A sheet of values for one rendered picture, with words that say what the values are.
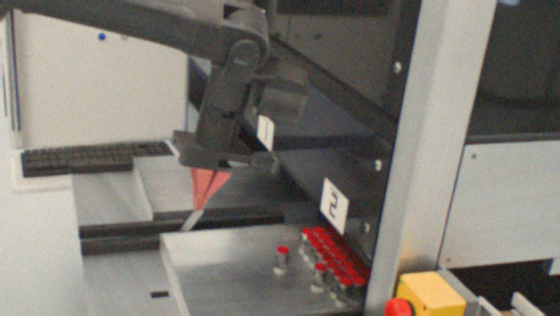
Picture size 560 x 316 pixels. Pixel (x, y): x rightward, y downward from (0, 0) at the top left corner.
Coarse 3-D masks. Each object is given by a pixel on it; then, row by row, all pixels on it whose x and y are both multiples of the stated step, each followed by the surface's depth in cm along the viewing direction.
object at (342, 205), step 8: (328, 184) 104; (328, 192) 105; (336, 192) 102; (328, 200) 105; (344, 200) 99; (328, 208) 105; (344, 208) 99; (328, 216) 105; (336, 216) 102; (344, 216) 99; (336, 224) 102
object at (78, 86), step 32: (32, 32) 160; (64, 32) 162; (96, 32) 165; (32, 64) 163; (64, 64) 165; (96, 64) 168; (128, 64) 171; (160, 64) 173; (32, 96) 166; (64, 96) 169; (96, 96) 171; (128, 96) 174; (160, 96) 177; (32, 128) 169; (64, 128) 172; (96, 128) 175; (128, 128) 178; (160, 128) 181
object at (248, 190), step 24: (144, 168) 144; (168, 168) 145; (240, 168) 148; (264, 168) 149; (144, 192) 129; (168, 192) 135; (216, 192) 136; (240, 192) 137; (264, 192) 137; (288, 192) 138; (168, 216) 121; (288, 216) 127
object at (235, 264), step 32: (288, 224) 118; (320, 224) 120; (192, 256) 112; (224, 256) 113; (256, 256) 113; (288, 256) 114; (192, 288) 103; (224, 288) 104; (256, 288) 104; (288, 288) 105
